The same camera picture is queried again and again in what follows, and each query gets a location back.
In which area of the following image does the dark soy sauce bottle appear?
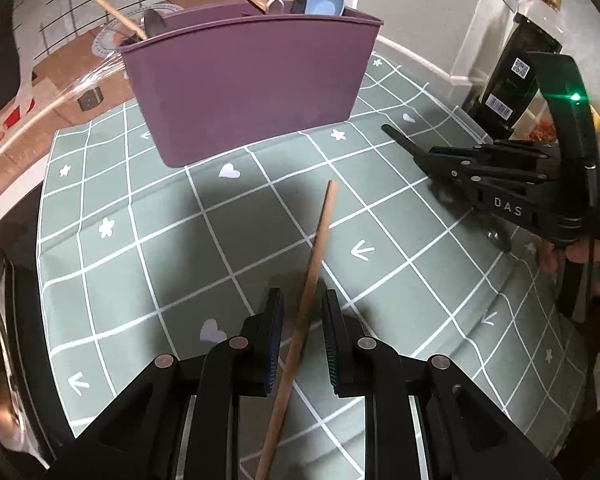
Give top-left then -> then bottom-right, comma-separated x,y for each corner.
469,0 -> 565,140

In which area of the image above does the metal spoon in bin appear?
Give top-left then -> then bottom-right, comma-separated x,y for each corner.
143,8 -> 169,38

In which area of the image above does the right hand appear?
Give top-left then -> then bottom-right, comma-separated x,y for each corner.
536,236 -> 600,298

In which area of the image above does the light blue spoon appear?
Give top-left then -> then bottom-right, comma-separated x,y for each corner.
304,0 -> 344,16

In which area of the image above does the green grid table mat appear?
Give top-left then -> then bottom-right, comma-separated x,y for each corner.
36,55 -> 588,454

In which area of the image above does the purple utensil organizer bin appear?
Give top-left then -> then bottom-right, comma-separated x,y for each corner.
119,1 -> 382,168

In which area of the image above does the wooden chopstick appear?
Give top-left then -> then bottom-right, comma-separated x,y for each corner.
256,180 -> 338,480
94,0 -> 147,40

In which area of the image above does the wooden chopstick in bin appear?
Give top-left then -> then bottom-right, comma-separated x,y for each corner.
94,0 -> 147,40

